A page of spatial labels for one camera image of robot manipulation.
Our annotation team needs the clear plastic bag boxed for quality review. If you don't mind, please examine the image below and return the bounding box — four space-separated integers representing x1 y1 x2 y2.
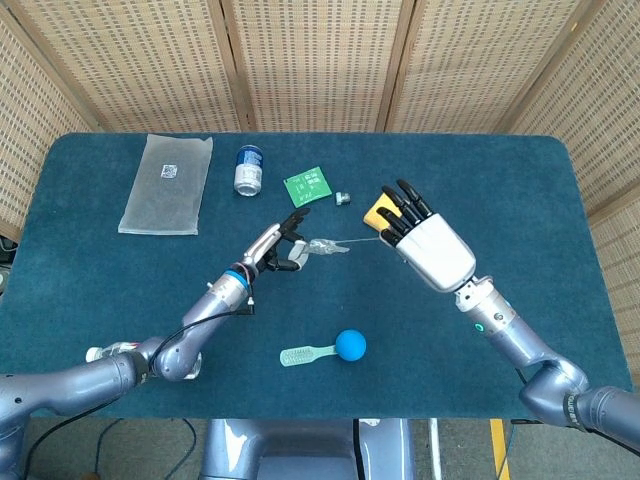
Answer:
117 133 215 236

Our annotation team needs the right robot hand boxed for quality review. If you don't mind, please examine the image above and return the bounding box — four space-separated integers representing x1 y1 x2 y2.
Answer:
377 178 477 294

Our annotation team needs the woven rattan screen panel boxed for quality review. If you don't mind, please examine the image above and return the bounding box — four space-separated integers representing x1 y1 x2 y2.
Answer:
9 0 251 134
219 0 419 134
384 0 601 134
0 0 104 242
509 0 640 391

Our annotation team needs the yellow sponge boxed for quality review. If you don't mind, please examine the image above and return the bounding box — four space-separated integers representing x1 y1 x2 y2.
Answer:
363 195 405 234

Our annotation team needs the black floor cable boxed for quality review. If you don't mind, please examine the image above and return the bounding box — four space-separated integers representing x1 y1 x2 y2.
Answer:
19 418 198 480

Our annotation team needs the mint green brush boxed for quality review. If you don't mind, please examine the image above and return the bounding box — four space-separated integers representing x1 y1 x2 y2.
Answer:
279 343 339 369

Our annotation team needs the green sachet packet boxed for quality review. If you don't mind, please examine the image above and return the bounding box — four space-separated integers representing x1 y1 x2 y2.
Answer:
282 167 332 208

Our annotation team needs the clear plastic water bottle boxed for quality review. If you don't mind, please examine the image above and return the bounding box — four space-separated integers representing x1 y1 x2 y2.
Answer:
84 341 204 382

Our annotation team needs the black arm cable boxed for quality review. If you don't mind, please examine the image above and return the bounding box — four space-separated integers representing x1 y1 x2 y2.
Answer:
144 297 259 371

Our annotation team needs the blue table cloth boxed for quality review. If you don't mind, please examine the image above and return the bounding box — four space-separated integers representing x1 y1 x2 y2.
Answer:
0 132 634 421

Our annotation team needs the silver blue drink can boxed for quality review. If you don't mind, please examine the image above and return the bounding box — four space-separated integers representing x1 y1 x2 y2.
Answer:
233 144 265 197

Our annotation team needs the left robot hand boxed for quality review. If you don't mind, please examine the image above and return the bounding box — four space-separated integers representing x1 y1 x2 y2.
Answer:
240 208 313 275

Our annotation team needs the blue ball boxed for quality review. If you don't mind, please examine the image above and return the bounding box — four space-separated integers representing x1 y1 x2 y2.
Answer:
334 328 367 362

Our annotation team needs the white table leg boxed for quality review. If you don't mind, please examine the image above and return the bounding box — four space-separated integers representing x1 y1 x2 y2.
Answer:
428 418 445 480

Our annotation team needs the gray blue robot torso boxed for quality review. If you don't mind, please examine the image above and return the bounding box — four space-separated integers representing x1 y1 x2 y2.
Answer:
199 418 416 480

